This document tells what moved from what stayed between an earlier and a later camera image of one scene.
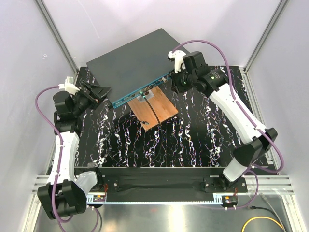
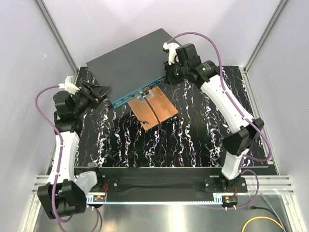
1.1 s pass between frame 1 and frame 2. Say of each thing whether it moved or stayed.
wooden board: stayed
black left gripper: stayed
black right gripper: moved
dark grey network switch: stayed
